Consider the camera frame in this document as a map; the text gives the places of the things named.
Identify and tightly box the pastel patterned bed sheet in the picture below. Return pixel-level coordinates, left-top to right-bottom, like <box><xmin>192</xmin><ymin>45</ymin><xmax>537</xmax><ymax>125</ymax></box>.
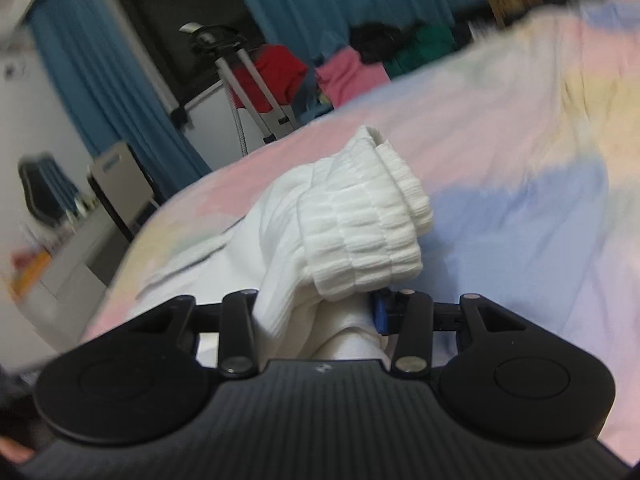
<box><xmin>85</xmin><ymin>0</ymin><xmax>639</xmax><ymax>463</ymax></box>

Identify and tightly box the pink garment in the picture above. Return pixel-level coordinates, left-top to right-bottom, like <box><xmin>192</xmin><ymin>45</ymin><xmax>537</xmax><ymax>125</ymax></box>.
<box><xmin>316</xmin><ymin>47</ymin><xmax>390</xmax><ymax>108</ymax></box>

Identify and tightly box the wavy framed mirror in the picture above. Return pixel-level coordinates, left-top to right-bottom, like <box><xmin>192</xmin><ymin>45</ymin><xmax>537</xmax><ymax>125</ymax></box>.
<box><xmin>17</xmin><ymin>153</ymin><xmax>80</xmax><ymax>229</ymax></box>

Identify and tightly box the red garment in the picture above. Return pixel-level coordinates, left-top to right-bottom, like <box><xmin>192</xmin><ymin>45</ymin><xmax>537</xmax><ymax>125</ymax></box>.
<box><xmin>232</xmin><ymin>44</ymin><xmax>308</xmax><ymax>113</ymax></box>

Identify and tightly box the white chair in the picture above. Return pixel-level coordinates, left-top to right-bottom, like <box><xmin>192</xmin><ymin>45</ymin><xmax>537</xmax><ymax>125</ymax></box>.
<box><xmin>88</xmin><ymin>141</ymin><xmax>160</xmax><ymax>242</ymax></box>

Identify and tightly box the black garment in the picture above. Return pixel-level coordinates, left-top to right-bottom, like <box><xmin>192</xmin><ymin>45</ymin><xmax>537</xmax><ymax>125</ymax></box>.
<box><xmin>349</xmin><ymin>22</ymin><xmax>413</xmax><ymax>65</ymax></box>

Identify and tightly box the dark window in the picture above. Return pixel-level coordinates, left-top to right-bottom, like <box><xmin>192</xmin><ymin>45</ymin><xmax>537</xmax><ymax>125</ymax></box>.
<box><xmin>119</xmin><ymin>0</ymin><xmax>265</xmax><ymax>104</ymax></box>

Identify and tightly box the white garment with ribbed cuffs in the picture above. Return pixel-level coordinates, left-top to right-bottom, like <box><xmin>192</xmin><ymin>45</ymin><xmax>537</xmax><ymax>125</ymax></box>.
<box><xmin>136</xmin><ymin>127</ymin><xmax>434</xmax><ymax>361</ymax></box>

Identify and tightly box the blue curtain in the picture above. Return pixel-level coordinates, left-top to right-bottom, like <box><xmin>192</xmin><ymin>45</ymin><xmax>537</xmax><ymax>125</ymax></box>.
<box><xmin>27</xmin><ymin>0</ymin><xmax>480</xmax><ymax>196</ymax></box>

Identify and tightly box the white dresser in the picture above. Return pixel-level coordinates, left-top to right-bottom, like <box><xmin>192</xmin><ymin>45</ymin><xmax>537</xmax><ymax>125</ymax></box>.
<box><xmin>1</xmin><ymin>207</ymin><xmax>129</xmax><ymax>370</ymax></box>

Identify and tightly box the green garment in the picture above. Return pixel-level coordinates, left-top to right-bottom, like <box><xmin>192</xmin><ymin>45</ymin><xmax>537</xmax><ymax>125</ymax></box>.
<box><xmin>383</xmin><ymin>24</ymin><xmax>458</xmax><ymax>79</ymax></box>

